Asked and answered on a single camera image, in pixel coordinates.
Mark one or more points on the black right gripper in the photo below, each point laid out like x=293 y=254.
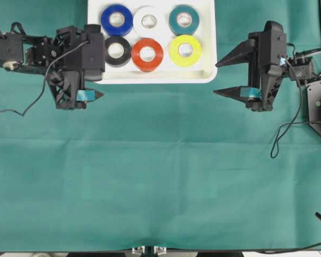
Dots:
x=257 y=97

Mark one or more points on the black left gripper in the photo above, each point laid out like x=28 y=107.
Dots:
x=65 y=78

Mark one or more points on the black tape roll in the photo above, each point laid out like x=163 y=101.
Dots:
x=118 y=51

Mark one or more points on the yellow tape roll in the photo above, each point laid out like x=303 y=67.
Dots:
x=185 y=50

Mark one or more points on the red tape roll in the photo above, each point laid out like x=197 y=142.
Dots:
x=147 y=54

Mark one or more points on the blue tape roll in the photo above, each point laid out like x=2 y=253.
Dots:
x=117 y=20

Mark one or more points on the green tape roll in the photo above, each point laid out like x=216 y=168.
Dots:
x=184 y=20

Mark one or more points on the white tape roll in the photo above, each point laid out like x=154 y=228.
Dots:
x=149 y=22

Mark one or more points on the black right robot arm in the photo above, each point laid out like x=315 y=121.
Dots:
x=300 y=67

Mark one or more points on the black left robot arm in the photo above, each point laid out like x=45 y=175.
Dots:
x=28 y=54

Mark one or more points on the white plastic case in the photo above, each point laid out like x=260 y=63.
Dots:
x=167 y=73

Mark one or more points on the metal table clamp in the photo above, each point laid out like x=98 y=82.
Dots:
x=149 y=251

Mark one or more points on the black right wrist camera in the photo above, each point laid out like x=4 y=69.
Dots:
x=271 y=49

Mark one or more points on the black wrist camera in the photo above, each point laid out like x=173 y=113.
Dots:
x=88 y=54
x=271 y=49

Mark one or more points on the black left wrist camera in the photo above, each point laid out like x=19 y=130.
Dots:
x=88 y=54

